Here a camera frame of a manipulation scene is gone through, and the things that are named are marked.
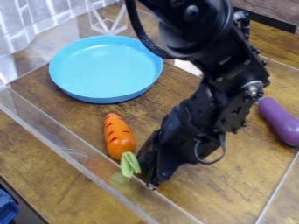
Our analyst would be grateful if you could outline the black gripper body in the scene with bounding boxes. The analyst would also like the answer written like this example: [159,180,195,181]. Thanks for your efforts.
[157,95,221,182]

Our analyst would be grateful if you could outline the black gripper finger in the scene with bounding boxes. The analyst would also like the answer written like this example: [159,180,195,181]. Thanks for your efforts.
[145,164,160,190]
[136,130,159,179]

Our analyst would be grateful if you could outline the orange toy carrot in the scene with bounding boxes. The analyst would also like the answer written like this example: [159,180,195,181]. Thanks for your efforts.
[104,113,141,178]

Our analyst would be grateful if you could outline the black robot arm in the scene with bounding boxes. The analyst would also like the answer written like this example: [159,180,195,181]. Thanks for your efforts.
[137,0,270,189]

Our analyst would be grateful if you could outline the purple toy eggplant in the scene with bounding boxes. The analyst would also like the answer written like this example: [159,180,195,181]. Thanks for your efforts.
[257,97,299,147]

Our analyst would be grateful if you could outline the blue plastic plate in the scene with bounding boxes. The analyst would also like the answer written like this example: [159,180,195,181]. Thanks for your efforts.
[49,36,164,104]

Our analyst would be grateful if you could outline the blue object at corner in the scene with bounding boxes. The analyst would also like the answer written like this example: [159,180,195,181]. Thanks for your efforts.
[0,189,19,224]

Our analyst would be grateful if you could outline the clear acrylic enclosure wall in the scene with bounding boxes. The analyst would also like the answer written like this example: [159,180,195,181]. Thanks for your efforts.
[0,3,299,224]

